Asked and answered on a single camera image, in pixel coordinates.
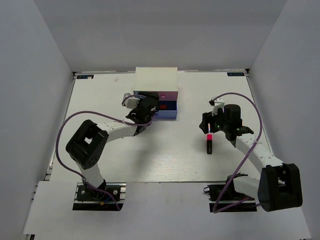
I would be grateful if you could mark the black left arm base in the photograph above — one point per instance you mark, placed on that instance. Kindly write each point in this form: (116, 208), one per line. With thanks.
(86, 199)

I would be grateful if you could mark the orange capped highlighter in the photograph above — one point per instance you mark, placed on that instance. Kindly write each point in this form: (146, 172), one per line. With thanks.
(163, 107)

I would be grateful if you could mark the left blue corner label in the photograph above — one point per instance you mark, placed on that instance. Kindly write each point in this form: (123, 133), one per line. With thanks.
(85, 77)

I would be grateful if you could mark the blue corner label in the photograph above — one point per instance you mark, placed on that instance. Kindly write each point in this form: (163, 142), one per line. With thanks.
(85, 77)
(235, 74)

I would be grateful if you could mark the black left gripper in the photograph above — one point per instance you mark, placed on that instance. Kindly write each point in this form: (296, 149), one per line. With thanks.
(154, 95)

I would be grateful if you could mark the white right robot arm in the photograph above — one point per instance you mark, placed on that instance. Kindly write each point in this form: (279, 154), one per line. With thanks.
(279, 185)

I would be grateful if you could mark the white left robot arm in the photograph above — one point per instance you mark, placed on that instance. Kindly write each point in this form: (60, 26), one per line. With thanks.
(87, 144)

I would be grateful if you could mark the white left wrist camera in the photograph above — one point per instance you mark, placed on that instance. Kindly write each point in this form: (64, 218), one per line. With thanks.
(130, 101)

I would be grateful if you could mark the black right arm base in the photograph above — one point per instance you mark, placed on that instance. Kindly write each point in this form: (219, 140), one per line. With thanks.
(228, 198)

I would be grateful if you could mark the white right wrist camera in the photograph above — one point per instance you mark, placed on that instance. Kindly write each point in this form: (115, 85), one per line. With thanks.
(216, 103)

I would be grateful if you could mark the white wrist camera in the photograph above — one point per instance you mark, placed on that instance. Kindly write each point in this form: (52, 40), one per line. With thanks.
(130, 101)
(216, 103)

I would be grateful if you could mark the wide blue drawer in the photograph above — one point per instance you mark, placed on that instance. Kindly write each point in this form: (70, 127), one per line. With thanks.
(167, 114)

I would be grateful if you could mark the white drawer cabinet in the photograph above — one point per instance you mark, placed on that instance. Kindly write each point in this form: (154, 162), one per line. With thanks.
(156, 79)

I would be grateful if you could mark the pink drawer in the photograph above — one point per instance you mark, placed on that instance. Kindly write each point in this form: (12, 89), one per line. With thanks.
(168, 95)

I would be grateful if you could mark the pink capped highlighter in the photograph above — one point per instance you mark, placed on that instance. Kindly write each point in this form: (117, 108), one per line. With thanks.
(209, 144)

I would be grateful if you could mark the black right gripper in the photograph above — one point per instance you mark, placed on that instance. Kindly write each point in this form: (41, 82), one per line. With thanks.
(208, 118)

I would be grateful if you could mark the right blue corner label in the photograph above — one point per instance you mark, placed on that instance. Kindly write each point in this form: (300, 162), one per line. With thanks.
(235, 74)

